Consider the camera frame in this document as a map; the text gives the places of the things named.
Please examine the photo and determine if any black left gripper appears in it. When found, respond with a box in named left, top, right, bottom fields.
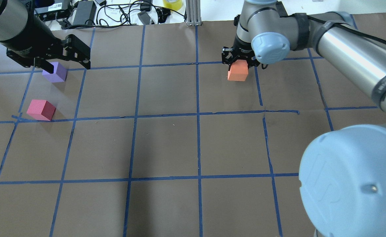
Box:
left=5, top=15, right=91, bottom=74

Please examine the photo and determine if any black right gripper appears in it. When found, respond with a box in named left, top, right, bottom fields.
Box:
left=221, top=36, right=262, bottom=71

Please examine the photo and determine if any orange foam block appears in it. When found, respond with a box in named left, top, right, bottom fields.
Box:
left=227, top=60, right=249, bottom=82

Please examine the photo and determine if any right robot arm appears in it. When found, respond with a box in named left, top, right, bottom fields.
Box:
left=222, top=0, right=386, bottom=237

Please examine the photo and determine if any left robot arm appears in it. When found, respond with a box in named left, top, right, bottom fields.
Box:
left=0, top=0, right=91, bottom=74

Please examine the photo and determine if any purple foam block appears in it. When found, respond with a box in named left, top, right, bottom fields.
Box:
left=42, top=62, right=68, bottom=83

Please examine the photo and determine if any black power brick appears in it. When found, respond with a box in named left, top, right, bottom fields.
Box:
left=72, top=0, right=97, bottom=25

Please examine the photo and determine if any pink foam block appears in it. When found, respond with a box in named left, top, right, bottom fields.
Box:
left=26, top=99, right=56, bottom=120

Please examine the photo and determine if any yellow tape roll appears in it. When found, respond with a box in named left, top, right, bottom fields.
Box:
left=162, top=0, right=183, bottom=11

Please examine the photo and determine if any brown paper table cover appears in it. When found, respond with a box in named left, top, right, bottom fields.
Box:
left=0, top=21, right=386, bottom=237

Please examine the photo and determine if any aluminium frame post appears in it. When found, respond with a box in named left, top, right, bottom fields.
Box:
left=185, top=0, right=202, bottom=26

